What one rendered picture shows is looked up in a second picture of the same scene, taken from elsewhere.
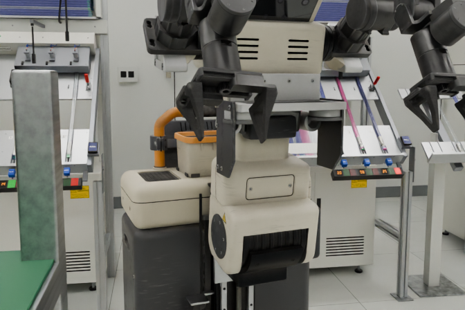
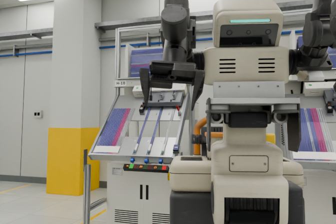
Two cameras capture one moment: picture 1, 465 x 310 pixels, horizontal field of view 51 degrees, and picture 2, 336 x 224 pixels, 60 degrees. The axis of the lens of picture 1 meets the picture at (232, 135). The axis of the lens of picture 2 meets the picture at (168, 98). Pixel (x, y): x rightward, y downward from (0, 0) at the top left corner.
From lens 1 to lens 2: 33 cm
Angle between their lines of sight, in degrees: 28
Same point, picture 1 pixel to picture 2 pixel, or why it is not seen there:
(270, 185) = (248, 162)
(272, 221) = (247, 188)
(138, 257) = (171, 210)
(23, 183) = not seen: outside the picture
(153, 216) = (181, 183)
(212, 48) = (165, 51)
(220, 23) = (165, 32)
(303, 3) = (266, 33)
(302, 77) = (269, 83)
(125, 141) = not seen: hidden behind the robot
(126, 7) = not seen: hidden behind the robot
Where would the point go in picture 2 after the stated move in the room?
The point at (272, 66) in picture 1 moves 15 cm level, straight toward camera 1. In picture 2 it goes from (247, 77) to (233, 69)
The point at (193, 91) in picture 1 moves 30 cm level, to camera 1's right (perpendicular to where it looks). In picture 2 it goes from (141, 74) to (295, 61)
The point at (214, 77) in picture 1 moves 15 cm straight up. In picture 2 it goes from (160, 66) to (160, 0)
